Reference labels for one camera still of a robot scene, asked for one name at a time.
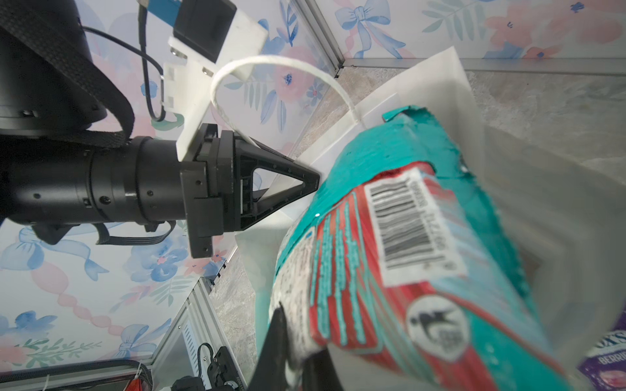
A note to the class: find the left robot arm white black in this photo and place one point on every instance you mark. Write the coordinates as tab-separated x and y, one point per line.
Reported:
68	156

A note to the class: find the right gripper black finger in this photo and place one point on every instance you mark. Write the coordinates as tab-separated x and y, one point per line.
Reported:
270	373

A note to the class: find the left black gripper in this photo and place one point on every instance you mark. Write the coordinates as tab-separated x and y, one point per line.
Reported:
230	185

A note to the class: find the magenta Fox's candy packet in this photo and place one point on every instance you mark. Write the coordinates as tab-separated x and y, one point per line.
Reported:
604	364

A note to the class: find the teal candy packet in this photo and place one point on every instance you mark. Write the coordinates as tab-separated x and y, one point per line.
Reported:
411	272

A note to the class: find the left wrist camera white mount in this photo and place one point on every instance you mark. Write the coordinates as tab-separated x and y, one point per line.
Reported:
208	36

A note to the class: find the floral paper gift bag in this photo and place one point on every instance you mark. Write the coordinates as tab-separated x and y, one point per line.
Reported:
566	220

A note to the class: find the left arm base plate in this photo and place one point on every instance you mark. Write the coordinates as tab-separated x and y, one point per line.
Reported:
217	368

